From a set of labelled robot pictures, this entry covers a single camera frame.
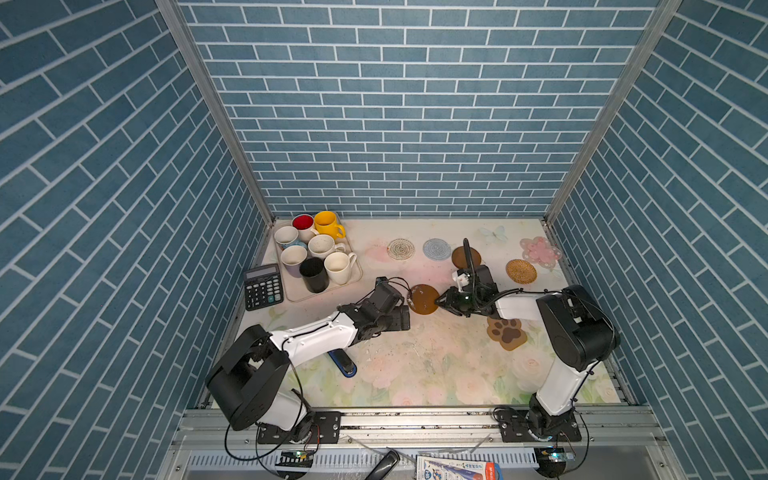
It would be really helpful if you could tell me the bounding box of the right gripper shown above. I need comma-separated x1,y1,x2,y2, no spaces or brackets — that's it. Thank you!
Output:
432,286,481,318

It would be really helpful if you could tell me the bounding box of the glossy brown scratched coaster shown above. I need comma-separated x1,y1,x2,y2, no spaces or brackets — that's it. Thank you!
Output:
407,284,440,315

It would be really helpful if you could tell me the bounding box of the dark brown wooden coaster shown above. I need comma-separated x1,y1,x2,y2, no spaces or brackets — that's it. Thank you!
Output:
451,247,482,269

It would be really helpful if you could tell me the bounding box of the cork paw coaster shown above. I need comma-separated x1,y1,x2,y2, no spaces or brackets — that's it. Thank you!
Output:
486,317,528,351

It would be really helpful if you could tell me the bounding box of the light blue woven coaster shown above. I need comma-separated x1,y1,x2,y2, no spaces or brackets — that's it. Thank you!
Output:
422,238,452,261

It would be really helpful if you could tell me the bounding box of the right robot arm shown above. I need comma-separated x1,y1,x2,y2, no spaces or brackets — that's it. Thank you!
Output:
434,265,619,418

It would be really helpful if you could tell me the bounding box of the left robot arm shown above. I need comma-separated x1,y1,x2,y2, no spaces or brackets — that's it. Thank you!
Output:
205,278,410,437

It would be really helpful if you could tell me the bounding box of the rattan round coaster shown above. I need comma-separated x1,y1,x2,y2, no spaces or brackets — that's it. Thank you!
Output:
505,259,538,285

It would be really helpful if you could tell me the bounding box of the pink flower coaster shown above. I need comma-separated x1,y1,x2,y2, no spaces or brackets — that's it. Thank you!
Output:
519,236,562,270

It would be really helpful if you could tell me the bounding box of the white mug front right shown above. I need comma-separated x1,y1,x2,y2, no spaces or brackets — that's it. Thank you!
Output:
324,251,357,285

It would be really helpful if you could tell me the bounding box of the black mug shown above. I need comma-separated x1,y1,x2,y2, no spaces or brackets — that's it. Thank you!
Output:
299,257,330,294

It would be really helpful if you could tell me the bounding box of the beige tray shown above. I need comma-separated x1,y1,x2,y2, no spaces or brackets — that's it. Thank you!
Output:
271,219,363,302

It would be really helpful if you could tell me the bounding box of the white mug centre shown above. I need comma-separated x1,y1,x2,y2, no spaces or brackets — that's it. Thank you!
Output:
307,234,347,260

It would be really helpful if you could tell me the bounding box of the yellow mug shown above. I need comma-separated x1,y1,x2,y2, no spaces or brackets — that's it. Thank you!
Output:
314,211,346,239

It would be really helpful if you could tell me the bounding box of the white mug lavender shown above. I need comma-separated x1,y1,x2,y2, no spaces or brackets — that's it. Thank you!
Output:
280,244,308,278

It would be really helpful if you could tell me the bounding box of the red interior mug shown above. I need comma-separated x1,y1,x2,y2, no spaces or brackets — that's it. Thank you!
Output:
291,214,317,244

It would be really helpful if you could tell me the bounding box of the black calculator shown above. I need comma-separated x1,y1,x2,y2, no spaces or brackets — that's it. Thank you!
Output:
243,263,285,311

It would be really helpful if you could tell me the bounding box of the printed packet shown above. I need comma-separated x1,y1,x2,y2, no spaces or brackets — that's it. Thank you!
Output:
416,456,503,480

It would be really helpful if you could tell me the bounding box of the left circuit board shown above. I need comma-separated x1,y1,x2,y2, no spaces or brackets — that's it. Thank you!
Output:
275,450,315,470

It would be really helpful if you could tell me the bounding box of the circuit board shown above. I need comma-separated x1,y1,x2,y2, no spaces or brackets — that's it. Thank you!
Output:
536,447,574,464
275,450,315,470

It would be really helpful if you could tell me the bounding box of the right circuit board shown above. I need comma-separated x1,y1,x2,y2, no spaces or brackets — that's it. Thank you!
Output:
536,447,574,464

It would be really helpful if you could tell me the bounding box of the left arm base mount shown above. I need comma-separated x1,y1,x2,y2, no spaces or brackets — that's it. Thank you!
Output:
257,411,342,445

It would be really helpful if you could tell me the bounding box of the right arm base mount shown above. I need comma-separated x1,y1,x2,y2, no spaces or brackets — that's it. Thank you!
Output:
491,406,582,443

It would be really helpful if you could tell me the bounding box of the black remote handle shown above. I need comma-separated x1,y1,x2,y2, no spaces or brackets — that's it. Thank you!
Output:
365,450,401,480

